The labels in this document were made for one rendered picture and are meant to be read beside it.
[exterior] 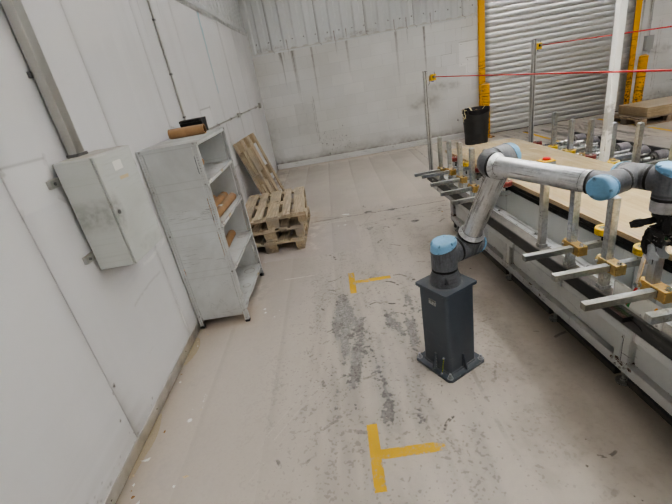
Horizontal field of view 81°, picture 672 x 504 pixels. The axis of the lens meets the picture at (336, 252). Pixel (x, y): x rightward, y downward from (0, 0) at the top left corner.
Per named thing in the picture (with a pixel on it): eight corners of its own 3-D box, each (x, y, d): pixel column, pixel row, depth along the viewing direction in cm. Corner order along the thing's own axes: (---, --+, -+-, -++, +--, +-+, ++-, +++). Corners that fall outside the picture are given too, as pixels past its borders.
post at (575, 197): (568, 270, 210) (575, 182, 190) (564, 267, 213) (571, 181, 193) (574, 269, 210) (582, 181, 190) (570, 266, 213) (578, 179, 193)
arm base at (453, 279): (445, 293, 224) (444, 277, 220) (422, 281, 239) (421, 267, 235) (469, 280, 232) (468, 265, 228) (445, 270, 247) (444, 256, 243)
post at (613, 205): (601, 294, 187) (614, 197, 167) (596, 290, 190) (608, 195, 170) (608, 292, 187) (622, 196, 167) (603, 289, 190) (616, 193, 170)
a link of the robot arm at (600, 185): (464, 152, 185) (614, 175, 129) (483, 146, 190) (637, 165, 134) (464, 176, 190) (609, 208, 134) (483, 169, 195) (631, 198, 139)
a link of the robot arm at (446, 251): (425, 266, 235) (423, 240, 228) (447, 257, 241) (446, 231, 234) (443, 275, 222) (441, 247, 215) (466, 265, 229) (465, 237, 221)
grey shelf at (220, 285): (200, 329, 346) (135, 152, 282) (224, 280, 428) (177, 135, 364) (250, 321, 344) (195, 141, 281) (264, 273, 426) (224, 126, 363)
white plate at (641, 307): (659, 331, 156) (664, 310, 151) (611, 298, 179) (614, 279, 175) (661, 331, 156) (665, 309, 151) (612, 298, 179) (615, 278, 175)
